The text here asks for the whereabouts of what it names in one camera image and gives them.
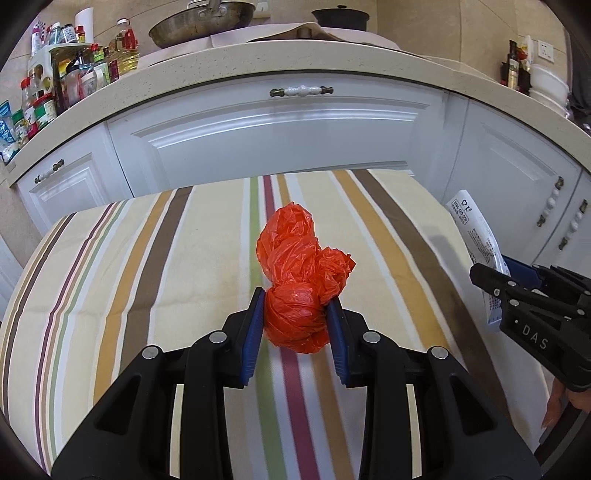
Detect white printed pouch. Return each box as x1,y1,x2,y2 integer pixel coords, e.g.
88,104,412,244
446,190,510,332

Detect cabinet door handle right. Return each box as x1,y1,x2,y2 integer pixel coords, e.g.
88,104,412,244
558,199,588,251

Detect red plastic bag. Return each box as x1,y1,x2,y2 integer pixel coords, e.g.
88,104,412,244
256,202,356,354

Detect cabinet door handle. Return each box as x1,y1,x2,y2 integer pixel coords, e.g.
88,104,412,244
558,199,588,251
536,176,565,228

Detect black cooking pot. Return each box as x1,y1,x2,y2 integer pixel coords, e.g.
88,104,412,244
311,5,370,31

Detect pink stove cover cloth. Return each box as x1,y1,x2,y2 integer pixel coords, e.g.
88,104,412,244
138,22,400,69

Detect dark sauce bottle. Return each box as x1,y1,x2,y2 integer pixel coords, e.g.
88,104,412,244
506,40,520,90

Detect white paper towel roll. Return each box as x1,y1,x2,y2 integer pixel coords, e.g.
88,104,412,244
74,7,94,43

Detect cooking oil bottle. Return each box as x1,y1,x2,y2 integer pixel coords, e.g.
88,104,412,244
109,18,139,77

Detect person right hand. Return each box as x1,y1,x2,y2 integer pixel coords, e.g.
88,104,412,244
541,378,591,429

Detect steel wok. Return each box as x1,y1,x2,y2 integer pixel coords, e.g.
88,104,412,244
148,1,256,49

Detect dark grey hanging cloth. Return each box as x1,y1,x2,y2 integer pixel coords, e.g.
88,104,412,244
569,34,590,134

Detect blue white snack bag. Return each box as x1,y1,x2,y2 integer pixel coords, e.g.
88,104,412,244
0,100,20,165

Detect drawer handle centre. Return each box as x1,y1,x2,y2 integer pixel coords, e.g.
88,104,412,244
270,85,335,98

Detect white spice rack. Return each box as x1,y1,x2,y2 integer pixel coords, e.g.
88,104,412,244
27,43,91,113

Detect striped tablecloth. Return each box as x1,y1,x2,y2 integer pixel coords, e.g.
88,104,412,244
1,170,548,470

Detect white wall socket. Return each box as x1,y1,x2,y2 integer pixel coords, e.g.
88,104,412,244
538,40,555,63

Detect drawer handle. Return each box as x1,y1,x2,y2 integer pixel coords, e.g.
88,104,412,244
34,159,65,184
270,85,335,98

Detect cabinet door handle left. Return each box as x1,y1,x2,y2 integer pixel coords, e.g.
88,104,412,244
536,176,565,228

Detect white stacked bowls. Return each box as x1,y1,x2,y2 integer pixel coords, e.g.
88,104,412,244
530,64,569,117

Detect drawer handle left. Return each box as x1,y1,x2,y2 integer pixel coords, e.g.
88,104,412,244
34,159,65,184

